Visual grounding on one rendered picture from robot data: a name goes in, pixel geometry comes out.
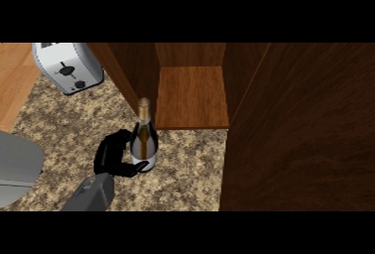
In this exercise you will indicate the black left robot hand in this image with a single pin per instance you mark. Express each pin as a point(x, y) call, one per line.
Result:
point(108, 155)

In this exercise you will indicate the dark wine bottle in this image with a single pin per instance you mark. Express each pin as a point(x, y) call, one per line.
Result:
point(143, 145)

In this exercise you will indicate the brown wooden cabinet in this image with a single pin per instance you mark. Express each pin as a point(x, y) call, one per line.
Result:
point(191, 99)

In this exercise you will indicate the dark brown wooden cabinet door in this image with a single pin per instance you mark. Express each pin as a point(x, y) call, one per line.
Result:
point(303, 132)

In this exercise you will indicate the silver toaster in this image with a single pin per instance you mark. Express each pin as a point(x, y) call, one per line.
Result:
point(68, 66)

